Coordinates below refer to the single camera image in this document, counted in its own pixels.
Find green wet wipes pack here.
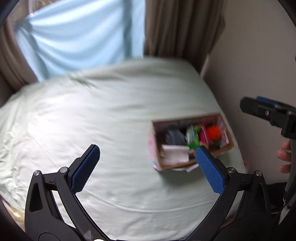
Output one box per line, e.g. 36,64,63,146
185,125,201,149

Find white waffle cloth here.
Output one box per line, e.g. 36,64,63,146
160,145,190,166

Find person right hand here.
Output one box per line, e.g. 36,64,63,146
276,141,292,174

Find orange fuzzy ball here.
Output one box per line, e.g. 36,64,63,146
206,126,222,142

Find pink zip pouch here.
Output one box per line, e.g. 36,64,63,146
199,125,209,147

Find cardboard storage box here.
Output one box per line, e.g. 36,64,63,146
149,113,234,171

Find grey rolled sock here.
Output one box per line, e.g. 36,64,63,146
165,129,186,146

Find brown right curtain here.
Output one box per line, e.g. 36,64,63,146
144,0,225,72

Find brown curtain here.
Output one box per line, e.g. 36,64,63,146
144,0,225,72
0,14,39,92

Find pale green bed sheet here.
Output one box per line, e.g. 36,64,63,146
0,58,246,241

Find brown left curtain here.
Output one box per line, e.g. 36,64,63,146
0,14,39,92

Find light blue window cloth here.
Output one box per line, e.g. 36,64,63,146
15,1,145,81

